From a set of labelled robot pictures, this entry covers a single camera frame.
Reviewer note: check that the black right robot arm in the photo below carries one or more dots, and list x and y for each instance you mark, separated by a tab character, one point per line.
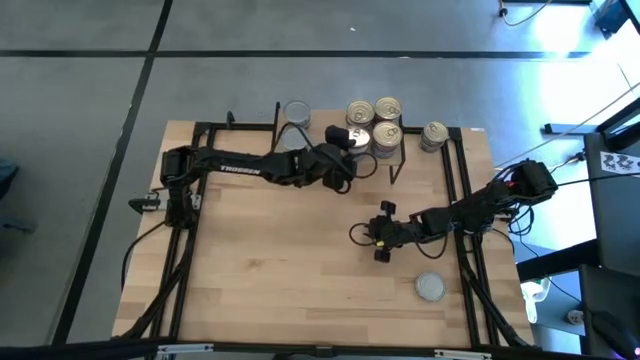
480	205

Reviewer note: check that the black table edge clamp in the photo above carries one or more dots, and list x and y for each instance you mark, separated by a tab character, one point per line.
144	204

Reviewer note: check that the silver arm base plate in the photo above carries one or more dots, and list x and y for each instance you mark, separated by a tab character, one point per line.
196	201

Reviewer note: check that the wooden shelf black metal frame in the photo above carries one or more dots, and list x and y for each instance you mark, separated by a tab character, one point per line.
390	165

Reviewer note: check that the silver bracket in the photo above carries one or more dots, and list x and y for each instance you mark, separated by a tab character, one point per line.
462	354
185	348

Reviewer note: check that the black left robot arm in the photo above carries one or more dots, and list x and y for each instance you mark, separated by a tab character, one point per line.
240	167

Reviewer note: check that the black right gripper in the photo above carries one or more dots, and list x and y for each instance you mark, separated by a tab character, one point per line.
387	232

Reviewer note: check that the small round object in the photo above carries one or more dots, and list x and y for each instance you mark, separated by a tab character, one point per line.
575	317

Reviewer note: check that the black desk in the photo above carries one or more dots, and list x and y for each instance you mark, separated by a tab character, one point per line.
615	225

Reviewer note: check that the black diagonal beam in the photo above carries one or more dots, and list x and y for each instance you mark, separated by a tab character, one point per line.
555	260

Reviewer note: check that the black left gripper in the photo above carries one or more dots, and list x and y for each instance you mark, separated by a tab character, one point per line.
339	170

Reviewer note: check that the small black post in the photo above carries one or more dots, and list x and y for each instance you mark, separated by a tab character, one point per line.
231	119

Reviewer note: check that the white plastic object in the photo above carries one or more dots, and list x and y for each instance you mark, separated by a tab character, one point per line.
532	300

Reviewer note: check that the blue box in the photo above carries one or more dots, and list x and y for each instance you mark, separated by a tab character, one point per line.
607	12

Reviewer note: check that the black floor stand foot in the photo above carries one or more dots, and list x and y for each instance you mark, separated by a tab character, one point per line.
560	129

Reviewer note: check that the black metal table frame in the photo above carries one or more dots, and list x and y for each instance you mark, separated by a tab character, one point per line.
255	126

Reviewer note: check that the Bumble Bee tuna can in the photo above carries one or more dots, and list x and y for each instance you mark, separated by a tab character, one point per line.
297	112
294	140

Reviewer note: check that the paper with black pattern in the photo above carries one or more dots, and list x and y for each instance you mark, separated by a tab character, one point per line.
620	162

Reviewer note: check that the black rig beam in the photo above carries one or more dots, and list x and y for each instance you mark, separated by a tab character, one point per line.
75	351

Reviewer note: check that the large gold ringed can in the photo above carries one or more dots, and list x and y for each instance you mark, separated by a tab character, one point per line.
430	286

